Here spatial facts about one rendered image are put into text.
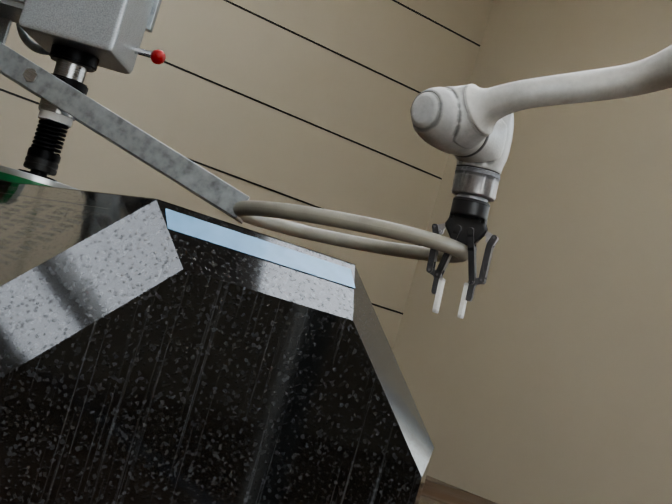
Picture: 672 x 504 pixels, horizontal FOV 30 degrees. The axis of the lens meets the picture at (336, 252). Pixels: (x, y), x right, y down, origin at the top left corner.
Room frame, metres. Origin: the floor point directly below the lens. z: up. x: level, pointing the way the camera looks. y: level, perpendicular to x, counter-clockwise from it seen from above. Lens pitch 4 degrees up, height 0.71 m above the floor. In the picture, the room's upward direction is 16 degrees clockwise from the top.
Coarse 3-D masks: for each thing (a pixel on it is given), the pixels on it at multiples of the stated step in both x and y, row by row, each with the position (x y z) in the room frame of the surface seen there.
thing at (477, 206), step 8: (456, 200) 2.45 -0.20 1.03; (464, 200) 2.44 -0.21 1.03; (472, 200) 2.43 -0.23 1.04; (480, 200) 2.44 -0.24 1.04; (456, 208) 2.45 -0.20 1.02; (464, 208) 2.44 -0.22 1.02; (472, 208) 2.43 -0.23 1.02; (480, 208) 2.44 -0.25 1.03; (488, 208) 2.45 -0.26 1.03; (456, 216) 2.47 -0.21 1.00; (464, 216) 2.45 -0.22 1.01; (472, 216) 2.44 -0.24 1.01; (480, 216) 2.44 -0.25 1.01; (448, 224) 2.47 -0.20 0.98; (456, 224) 2.47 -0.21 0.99; (464, 224) 2.46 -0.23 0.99; (472, 224) 2.46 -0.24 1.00; (480, 224) 2.45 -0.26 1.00; (448, 232) 2.47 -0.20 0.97; (464, 232) 2.46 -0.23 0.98; (480, 232) 2.45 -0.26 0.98; (464, 240) 2.46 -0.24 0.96
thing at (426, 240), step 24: (240, 216) 2.49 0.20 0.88; (264, 216) 2.38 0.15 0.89; (288, 216) 2.33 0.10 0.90; (312, 216) 2.31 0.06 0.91; (336, 216) 2.29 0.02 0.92; (360, 216) 2.30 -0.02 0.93; (312, 240) 2.75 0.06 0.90; (336, 240) 2.75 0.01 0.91; (360, 240) 2.75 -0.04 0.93; (408, 240) 2.32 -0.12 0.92; (432, 240) 2.34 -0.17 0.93; (456, 240) 2.42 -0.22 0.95
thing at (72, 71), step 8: (56, 64) 2.55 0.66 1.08; (64, 64) 2.53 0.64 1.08; (72, 64) 2.53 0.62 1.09; (56, 72) 2.54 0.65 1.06; (64, 72) 2.53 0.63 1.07; (72, 72) 2.53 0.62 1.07; (80, 72) 2.54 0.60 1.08; (64, 80) 2.52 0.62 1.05; (72, 80) 2.53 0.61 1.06; (80, 80) 2.55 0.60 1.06; (80, 88) 2.54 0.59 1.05; (40, 104) 2.54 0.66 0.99; (48, 104) 2.53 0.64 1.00; (56, 112) 2.53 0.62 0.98; (64, 112) 2.53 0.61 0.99
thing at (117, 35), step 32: (32, 0) 2.46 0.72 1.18; (64, 0) 2.45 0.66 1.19; (96, 0) 2.45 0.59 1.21; (128, 0) 2.46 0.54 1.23; (32, 32) 2.48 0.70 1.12; (64, 32) 2.45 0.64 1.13; (96, 32) 2.45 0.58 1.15; (128, 32) 2.53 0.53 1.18; (96, 64) 2.56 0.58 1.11; (128, 64) 2.61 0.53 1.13
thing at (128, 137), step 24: (0, 48) 2.51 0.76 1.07; (0, 72) 2.62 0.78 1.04; (24, 72) 2.50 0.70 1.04; (48, 72) 2.50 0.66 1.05; (48, 96) 2.50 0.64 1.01; (72, 96) 2.50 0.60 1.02; (96, 120) 2.50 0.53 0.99; (120, 120) 2.50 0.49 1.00; (120, 144) 2.50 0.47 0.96; (144, 144) 2.49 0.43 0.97; (168, 168) 2.49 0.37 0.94; (192, 168) 2.49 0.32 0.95; (192, 192) 2.60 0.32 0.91; (216, 192) 2.49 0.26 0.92; (240, 192) 2.49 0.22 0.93
